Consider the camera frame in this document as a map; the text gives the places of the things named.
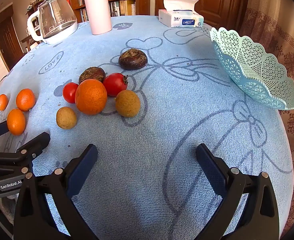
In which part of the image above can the small mandarin orange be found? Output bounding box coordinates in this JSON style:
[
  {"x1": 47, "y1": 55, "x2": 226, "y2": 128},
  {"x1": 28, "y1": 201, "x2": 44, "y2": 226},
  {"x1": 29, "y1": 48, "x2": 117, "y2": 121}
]
[
  {"x1": 16, "y1": 88, "x2": 36, "y2": 112},
  {"x1": 7, "y1": 109, "x2": 26, "y2": 136},
  {"x1": 0, "y1": 94, "x2": 9, "y2": 111}
]

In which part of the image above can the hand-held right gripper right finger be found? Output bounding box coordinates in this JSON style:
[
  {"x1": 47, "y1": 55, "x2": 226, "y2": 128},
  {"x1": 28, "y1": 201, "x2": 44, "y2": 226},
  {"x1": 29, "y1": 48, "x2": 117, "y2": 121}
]
[{"x1": 196, "y1": 143, "x2": 280, "y2": 240}]

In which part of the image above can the white tissue pack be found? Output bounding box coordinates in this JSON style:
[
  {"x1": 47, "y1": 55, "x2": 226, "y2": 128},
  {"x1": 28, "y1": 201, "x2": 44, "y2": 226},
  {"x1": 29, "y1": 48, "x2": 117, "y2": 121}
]
[{"x1": 158, "y1": 0, "x2": 204, "y2": 28}]

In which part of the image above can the brown panelled wooden door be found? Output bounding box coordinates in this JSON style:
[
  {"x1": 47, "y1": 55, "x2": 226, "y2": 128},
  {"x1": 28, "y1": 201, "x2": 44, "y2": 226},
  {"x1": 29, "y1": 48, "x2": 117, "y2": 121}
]
[{"x1": 155, "y1": 0, "x2": 251, "y2": 28}]

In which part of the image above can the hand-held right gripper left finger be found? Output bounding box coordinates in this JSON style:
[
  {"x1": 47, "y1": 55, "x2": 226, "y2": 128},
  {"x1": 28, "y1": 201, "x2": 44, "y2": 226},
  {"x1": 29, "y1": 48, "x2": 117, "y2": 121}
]
[{"x1": 13, "y1": 144, "x2": 99, "y2": 240}]

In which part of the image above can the pink thermos bottle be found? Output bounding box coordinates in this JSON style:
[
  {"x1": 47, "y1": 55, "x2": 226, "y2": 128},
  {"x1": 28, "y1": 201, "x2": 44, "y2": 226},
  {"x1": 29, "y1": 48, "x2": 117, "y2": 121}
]
[{"x1": 82, "y1": 0, "x2": 112, "y2": 35}]

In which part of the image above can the large red tomato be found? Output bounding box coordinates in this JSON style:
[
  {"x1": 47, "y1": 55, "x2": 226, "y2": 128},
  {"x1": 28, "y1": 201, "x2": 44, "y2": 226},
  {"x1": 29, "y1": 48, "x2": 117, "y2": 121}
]
[{"x1": 102, "y1": 73, "x2": 129, "y2": 97}]

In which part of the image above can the dark brown water chestnut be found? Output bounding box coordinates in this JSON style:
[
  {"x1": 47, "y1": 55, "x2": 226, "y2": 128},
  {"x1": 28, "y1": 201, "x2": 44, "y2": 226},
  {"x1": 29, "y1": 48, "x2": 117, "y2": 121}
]
[
  {"x1": 78, "y1": 67, "x2": 106, "y2": 84},
  {"x1": 118, "y1": 48, "x2": 148, "y2": 70}
]

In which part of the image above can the patterned brown curtain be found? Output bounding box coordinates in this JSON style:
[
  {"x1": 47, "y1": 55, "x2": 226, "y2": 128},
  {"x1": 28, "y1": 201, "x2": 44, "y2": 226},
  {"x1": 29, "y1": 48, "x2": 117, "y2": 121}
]
[{"x1": 239, "y1": 0, "x2": 294, "y2": 230}]

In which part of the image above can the dark wooden door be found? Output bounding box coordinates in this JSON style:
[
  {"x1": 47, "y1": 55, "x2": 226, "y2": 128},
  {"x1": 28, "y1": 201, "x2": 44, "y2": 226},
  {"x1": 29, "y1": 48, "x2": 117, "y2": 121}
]
[{"x1": 0, "y1": 4, "x2": 25, "y2": 68}]

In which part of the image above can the brown round longan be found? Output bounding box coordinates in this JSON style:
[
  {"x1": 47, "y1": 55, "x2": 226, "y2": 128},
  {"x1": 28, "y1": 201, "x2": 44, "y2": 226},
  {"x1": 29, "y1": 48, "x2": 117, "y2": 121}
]
[
  {"x1": 115, "y1": 90, "x2": 141, "y2": 117},
  {"x1": 56, "y1": 107, "x2": 77, "y2": 130}
]

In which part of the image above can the large orange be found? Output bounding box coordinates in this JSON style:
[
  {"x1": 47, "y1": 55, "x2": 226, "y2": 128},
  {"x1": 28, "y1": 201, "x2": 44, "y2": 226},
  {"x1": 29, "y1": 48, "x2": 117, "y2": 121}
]
[{"x1": 75, "y1": 79, "x2": 108, "y2": 116}]

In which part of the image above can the light green plastic basket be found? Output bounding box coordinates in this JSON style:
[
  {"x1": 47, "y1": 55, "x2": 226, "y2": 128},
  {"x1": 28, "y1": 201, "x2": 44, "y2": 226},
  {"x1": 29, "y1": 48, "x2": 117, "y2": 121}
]
[{"x1": 209, "y1": 27, "x2": 294, "y2": 111}]

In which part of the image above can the glass kettle with white handle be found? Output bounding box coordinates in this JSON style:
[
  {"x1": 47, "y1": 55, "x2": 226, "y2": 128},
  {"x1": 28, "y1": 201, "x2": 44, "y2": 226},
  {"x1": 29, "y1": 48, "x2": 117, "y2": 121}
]
[{"x1": 27, "y1": 0, "x2": 78, "y2": 45}]

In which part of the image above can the blue printed tablecloth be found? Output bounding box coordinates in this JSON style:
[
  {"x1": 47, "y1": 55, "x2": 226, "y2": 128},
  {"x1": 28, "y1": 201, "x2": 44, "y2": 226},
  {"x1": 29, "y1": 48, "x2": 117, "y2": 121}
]
[{"x1": 0, "y1": 15, "x2": 294, "y2": 240}]

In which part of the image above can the small red tomato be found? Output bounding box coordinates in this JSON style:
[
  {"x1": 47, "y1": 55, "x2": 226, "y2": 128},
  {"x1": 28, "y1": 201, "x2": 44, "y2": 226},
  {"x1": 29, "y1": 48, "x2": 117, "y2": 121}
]
[{"x1": 63, "y1": 82, "x2": 79, "y2": 104}]

